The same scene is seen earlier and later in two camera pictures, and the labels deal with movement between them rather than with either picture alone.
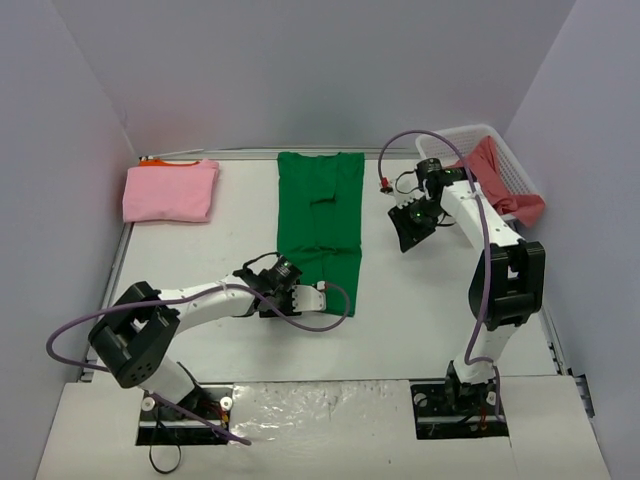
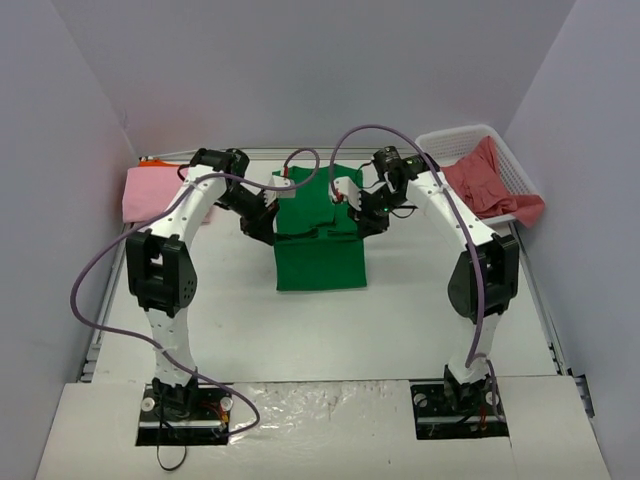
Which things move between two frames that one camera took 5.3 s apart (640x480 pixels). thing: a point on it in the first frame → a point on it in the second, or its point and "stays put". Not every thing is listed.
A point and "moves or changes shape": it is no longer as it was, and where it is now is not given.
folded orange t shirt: [158, 162] stays put
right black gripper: [409, 226] → [366, 220]
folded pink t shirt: [178, 192] stays put
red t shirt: [485, 166] stays put
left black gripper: [279, 307] → [263, 226]
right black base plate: [449, 411] stays put
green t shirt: [320, 221] moves or changes shape
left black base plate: [161, 424] stays put
